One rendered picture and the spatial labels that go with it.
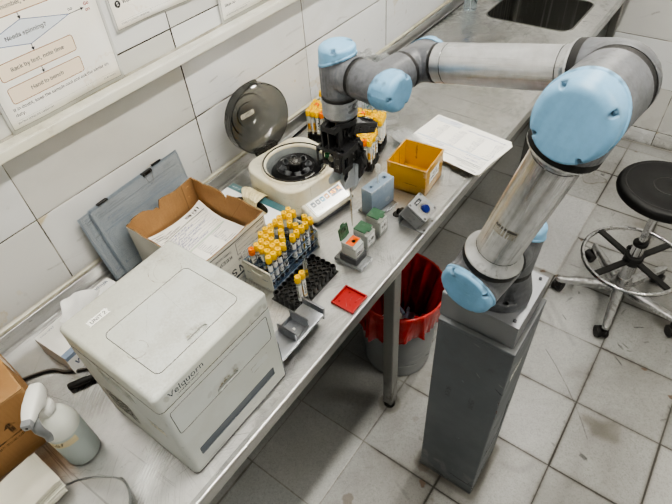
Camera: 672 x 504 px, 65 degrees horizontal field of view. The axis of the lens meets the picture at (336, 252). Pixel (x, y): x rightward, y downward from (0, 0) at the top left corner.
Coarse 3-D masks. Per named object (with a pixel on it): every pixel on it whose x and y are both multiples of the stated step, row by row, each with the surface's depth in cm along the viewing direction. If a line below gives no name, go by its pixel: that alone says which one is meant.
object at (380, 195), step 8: (384, 176) 154; (392, 176) 154; (368, 184) 152; (376, 184) 152; (384, 184) 152; (392, 184) 155; (368, 192) 150; (376, 192) 151; (384, 192) 154; (392, 192) 157; (368, 200) 152; (376, 200) 153; (384, 200) 156; (392, 200) 160; (360, 208) 158; (368, 208) 154; (384, 208) 158
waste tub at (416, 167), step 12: (408, 144) 167; (420, 144) 165; (396, 156) 164; (408, 156) 171; (420, 156) 168; (432, 156) 165; (396, 168) 159; (408, 168) 157; (420, 168) 171; (432, 168) 158; (396, 180) 163; (408, 180) 160; (420, 180) 158; (432, 180) 162; (408, 192) 163; (420, 192) 161
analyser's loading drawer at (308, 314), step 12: (300, 312) 128; (312, 312) 128; (324, 312) 128; (288, 324) 126; (300, 324) 126; (312, 324) 126; (276, 336) 124; (288, 336) 123; (300, 336) 123; (288, 348) 121
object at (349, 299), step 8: (344, 288) 137; (352, 288) 137; (336, 296) 135; (344, 296) 136; (352, 296) 136; (360, 296) 136; (336, 304) 134; (344, 304) 134; (352, 304) 134; (360, 304) 134; (352, 312) 131
